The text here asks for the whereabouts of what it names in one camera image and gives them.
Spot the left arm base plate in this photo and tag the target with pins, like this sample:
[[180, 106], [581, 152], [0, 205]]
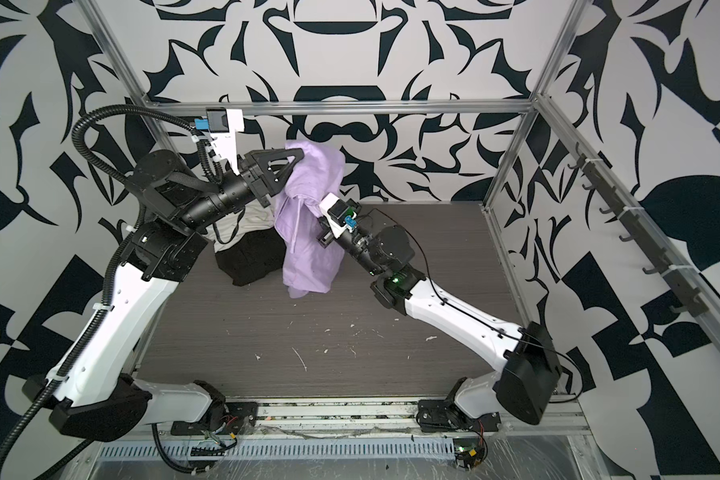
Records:
[[220, 419]]

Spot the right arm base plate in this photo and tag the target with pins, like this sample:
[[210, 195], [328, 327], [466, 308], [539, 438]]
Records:
[[435, 416]]

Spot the small electronics board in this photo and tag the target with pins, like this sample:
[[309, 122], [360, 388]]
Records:
[[468, 456]]

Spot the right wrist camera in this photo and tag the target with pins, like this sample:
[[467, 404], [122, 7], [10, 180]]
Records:
[[339, 215]]

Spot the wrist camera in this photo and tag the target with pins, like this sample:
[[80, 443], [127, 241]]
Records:
[[339, 215], [221, 125]]

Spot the white cloth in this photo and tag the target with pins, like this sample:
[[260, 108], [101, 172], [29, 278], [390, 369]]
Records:
[[231, 229]]

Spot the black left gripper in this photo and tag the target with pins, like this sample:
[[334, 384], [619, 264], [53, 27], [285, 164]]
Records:
[[250, 170]]

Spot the black cloth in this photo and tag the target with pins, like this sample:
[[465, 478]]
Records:
[[253, 257]]

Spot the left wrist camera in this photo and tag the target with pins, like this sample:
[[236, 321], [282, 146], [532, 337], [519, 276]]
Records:
[[221, 125]]

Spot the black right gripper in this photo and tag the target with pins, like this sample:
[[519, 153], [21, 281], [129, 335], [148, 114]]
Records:
[[332, 237]]

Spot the black wall hook rack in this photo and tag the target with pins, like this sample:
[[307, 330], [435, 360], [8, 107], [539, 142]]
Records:
[[641, 230]]

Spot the aluminium front rail frame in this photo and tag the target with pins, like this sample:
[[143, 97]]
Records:
[[380, 416]]

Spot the white perforated cable duct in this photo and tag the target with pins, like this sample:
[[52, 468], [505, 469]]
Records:
[[315, 449]]

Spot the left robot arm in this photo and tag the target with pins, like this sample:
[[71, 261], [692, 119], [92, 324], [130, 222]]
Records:
[[89, 393]]

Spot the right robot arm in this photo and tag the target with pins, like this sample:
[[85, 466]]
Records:
[[525, 366]]

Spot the purple cloth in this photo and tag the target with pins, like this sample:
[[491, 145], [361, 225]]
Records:
[[308, 267]]

